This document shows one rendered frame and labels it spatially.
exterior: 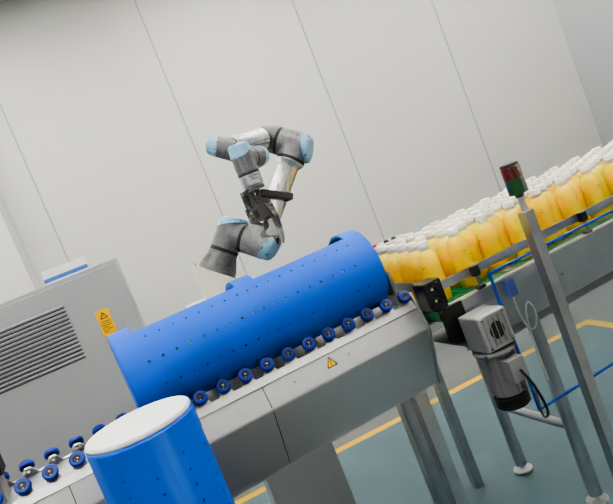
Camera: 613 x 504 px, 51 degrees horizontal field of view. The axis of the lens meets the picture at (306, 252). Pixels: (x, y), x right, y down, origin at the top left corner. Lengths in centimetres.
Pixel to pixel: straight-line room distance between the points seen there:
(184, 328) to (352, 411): 62
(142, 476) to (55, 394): 213
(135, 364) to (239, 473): 47
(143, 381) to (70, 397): 182
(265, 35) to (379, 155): 130
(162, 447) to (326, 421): 69
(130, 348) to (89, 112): 325
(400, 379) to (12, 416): 222
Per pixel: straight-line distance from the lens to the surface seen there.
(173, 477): 164
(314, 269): 205
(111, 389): 369
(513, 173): 212
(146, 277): 489
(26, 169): 497
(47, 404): 373
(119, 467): 164
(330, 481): 271
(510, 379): 212
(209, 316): 196
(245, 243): 252
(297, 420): 208
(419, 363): 225
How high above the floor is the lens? 144
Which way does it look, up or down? 6 degrees down
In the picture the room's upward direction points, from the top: 22 degrees counter-clockwise
